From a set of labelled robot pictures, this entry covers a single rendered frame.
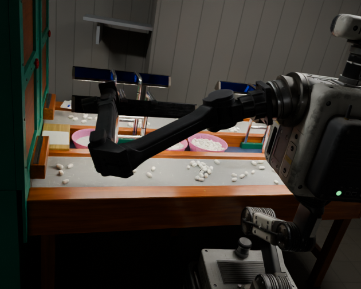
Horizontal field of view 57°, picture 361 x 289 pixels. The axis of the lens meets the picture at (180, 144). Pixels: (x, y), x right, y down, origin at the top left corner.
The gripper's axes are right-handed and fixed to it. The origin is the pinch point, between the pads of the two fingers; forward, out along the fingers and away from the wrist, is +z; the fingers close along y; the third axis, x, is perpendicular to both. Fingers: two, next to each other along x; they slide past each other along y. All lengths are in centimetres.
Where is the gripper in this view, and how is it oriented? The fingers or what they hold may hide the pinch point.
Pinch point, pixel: (109, 88)
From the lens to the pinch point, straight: 148.3
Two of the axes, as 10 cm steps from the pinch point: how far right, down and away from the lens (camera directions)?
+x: 9.7, -2.1, 0.8
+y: 1.6, 8.8, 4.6
